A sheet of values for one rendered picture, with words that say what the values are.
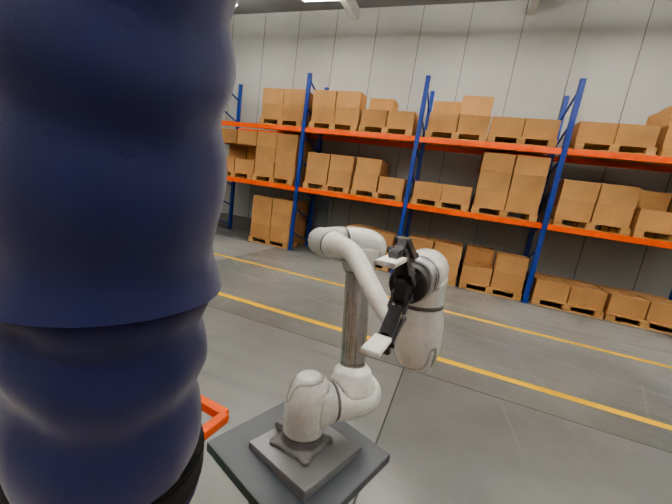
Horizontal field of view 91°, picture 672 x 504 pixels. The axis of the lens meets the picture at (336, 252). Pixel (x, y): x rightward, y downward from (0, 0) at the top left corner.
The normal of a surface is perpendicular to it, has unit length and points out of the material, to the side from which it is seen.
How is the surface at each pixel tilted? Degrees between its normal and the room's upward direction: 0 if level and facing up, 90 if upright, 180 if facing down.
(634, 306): 90
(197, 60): 74
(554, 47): 90
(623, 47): 90
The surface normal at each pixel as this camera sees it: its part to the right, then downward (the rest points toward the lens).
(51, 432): -0.16, 0.41
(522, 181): -0.35, 0.14
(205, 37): 0.89, -0.06
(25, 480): -0.03, 0.09
